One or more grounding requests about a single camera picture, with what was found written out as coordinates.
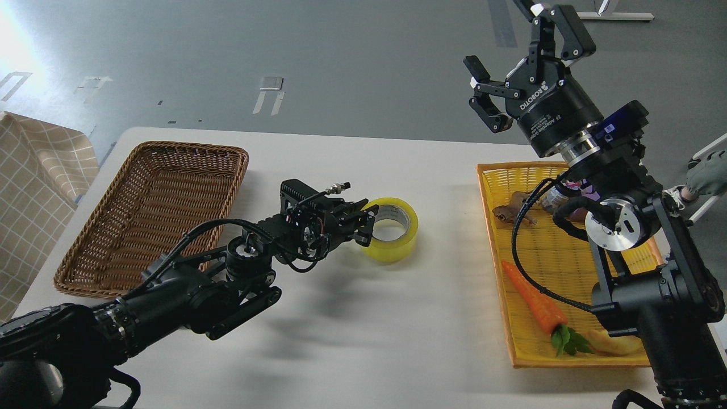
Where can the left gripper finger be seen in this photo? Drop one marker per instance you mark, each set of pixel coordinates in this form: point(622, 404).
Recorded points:
point(362, 235)
point(360, 212)

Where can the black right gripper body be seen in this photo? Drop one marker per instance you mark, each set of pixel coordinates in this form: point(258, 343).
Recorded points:
point(552, 106)

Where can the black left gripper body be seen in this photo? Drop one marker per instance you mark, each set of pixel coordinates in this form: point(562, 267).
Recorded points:
point(326, 229)

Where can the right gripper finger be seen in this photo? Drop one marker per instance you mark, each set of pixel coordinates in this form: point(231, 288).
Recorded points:
point(557, 36)
point(484, 88)

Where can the yellow tape roll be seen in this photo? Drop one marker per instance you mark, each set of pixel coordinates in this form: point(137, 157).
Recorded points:
point(395, 231)

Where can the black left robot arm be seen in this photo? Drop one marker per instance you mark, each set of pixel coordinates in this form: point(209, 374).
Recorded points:
point(218, 277)

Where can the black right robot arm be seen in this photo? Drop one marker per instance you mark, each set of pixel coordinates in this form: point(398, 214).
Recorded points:
point(652, 282)

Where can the white table leg base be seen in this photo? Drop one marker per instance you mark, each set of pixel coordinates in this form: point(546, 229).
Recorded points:
point(606, 11)

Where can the small dark lid jar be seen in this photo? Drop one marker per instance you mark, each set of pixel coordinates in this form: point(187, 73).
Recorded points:
point(554, 198)

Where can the purple foam block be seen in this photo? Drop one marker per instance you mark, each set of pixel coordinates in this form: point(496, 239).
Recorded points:
point(587, 190)

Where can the brown toy animal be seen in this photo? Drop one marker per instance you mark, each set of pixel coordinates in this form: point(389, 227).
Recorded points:
point(508, 213)

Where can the yellow woven tray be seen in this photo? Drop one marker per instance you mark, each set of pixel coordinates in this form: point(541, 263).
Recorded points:
point(557, 261)

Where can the white sneaker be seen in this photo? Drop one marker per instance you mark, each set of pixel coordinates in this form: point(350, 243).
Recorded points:
point(676, 194)

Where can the brown wicker basket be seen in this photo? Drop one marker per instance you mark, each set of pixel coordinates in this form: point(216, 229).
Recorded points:
point(162, 190)

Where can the orange toy carrot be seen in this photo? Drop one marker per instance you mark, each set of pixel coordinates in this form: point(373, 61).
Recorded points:
point(549, 317)

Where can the toy croissant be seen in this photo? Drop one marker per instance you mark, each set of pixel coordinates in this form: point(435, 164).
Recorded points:
point(601, 341)

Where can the beige checkered cloth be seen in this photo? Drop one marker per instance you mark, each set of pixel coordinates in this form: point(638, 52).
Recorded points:
point(45, 170)

